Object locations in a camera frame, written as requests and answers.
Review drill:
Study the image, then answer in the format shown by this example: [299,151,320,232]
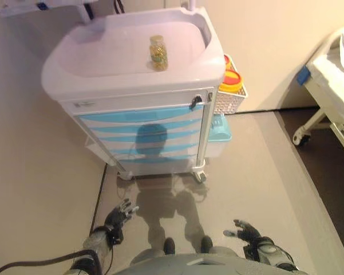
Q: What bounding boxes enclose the blue fronted cart drawer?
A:
[93,132,203,146]

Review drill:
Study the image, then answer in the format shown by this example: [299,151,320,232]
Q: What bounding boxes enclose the white bed caster wheel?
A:
[292,128,311,147]

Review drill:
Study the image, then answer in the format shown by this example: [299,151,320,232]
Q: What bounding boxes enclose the thick black cable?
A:
[0,249,104,275]

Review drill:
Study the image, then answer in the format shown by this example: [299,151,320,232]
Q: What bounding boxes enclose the white perforated side basket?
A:
[214,54,248,115]

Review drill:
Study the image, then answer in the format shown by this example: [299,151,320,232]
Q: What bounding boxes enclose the clear bottle yellow capsules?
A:
[148,34,169,71]

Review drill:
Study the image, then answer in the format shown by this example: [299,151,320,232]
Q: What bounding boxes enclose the blue lidded waste bin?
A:
[207,113,233,158]

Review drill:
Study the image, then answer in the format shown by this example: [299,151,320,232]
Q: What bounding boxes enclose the blue tape patch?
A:
[296,65,310,86]

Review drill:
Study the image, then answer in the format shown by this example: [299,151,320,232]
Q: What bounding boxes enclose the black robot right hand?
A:
[223,219,264,250]

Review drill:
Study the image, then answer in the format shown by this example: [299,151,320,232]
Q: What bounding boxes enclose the white cart side bin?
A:
[84,136,102,160]

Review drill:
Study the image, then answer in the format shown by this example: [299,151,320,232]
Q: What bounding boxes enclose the white blue medical cart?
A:
[41,7,227,183]

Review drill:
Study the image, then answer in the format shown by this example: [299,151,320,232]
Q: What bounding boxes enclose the black cart key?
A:
[188,96,203,110]

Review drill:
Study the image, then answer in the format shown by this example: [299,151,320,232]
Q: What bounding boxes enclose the white hospital bed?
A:
[292,24,344,164]

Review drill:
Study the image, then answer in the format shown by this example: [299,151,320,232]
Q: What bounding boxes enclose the cart label sticker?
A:
[73,100,97,108]

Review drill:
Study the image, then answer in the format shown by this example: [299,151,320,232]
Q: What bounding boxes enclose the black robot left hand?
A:
[104,198,140,230]

